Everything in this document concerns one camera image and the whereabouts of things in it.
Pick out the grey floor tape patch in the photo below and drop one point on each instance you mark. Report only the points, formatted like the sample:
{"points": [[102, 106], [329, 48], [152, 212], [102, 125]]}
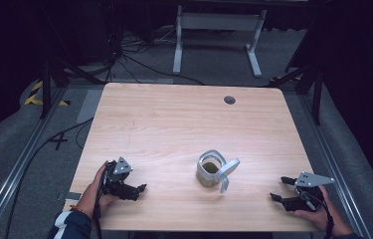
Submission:
{"points": [[89, 105]]}

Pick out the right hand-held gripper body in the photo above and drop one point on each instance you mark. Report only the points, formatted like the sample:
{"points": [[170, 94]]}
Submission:
{"points": [[310, 180]]}

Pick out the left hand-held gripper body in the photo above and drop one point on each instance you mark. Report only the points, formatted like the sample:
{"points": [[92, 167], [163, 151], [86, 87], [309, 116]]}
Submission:
{"points": [[121, 166]]}

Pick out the black stand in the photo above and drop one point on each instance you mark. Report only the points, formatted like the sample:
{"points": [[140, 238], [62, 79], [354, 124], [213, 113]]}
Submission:
{"points": [[310, 79], [49, 76]]}

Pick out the yellow black floor tape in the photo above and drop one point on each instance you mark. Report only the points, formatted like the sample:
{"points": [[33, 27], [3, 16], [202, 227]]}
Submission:
{"points": [[36, 96]]}

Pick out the white metal desk frame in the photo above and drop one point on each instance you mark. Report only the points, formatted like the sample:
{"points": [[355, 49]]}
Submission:
{"points": [[219, 23]]}

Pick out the black tape cross mark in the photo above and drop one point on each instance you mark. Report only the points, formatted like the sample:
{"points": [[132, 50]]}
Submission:
{"points": [[58, 140]]}

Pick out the person's left hand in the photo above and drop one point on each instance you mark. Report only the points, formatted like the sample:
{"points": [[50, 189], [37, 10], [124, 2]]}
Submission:
{"points": [[92, 195]]}

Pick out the person's right hand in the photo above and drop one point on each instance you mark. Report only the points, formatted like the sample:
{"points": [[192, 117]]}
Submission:
{"points": [[327, 216]]}

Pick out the aluminium floor rail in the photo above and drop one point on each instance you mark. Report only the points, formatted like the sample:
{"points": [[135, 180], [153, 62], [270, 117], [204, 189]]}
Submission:
{"points": [[15, 172], [335, 159]]}

